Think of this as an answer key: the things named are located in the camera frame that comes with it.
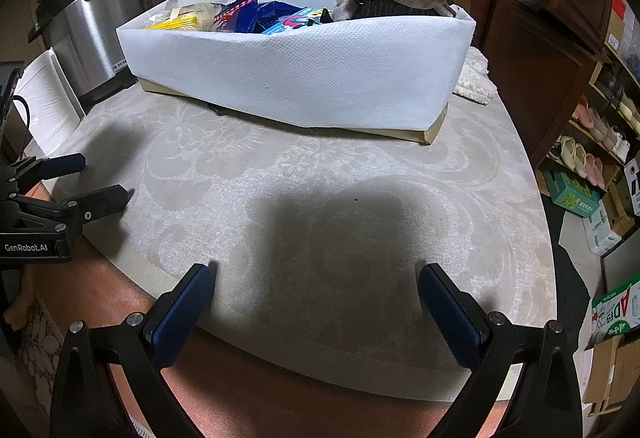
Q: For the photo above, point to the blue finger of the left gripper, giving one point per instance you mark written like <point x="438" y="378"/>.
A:
<point x="101" y="203"/>
<point x="49" y="168"/>

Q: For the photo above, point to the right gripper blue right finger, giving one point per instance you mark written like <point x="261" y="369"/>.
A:
<point x="459" y="318"/>

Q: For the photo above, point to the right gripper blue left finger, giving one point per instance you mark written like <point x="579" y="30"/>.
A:
<point x="173" y="316"/>

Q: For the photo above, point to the yellow zip bag of cotton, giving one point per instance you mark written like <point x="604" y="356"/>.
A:
<point x="196" y="17"/>

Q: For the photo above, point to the blue cartoon box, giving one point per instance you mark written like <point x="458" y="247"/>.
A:
<point x="301" y="19"/>

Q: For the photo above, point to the white green printed carton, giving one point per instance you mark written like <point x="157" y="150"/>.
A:
<point x="617" y="312"/>

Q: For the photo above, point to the green cardboard box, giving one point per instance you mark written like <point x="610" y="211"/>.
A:
<point x="570" y="193"/>

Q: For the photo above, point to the wooden shoe rack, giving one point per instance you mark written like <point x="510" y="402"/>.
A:
<point x="603" y="119"/>

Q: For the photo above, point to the blue pad package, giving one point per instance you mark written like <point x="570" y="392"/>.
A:
<point x="251" y="16"/>

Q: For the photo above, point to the white fluffy towel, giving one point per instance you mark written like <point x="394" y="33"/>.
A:
<point x="474" y="83"/>

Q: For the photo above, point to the white fabric storage bin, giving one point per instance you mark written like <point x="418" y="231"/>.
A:
<point x="393" y="73"/>

